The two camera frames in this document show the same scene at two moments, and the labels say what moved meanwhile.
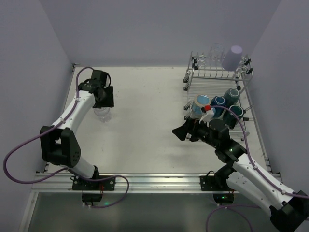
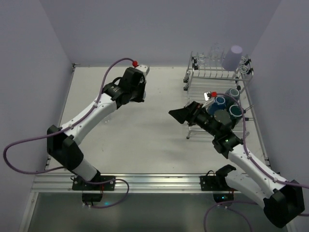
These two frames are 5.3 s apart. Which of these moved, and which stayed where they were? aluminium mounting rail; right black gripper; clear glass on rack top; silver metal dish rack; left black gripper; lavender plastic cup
Moved: left black gripper; right black gripper
Stayed: lavender plastic cup; silver metal dish rack; aluminium mounting rail; clear glass on rack top
